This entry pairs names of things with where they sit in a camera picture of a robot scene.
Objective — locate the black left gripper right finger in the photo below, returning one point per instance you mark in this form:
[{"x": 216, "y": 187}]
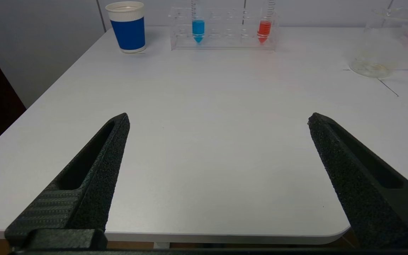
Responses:
[{"x": 367, "y": 198}]

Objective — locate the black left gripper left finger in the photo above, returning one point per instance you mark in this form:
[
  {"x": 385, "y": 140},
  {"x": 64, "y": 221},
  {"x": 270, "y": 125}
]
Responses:
[{"x": 94, "y": 184}]

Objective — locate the test tube with red pigment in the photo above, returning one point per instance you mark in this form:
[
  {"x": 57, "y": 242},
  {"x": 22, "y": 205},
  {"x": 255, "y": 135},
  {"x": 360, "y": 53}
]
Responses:
[{"x": 264, "y": 30}]

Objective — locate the clear glass beaker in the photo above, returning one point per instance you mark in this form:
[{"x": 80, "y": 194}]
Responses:
[{"x": 374, "y": 65}]

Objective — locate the test tube with blue pigment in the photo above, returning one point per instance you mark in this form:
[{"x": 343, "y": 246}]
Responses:
[{"x": 198, "y": 28}]

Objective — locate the blue and white paper cup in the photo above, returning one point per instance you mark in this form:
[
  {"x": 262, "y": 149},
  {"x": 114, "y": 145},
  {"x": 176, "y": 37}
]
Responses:
[{"x": 129, "y": 32}]

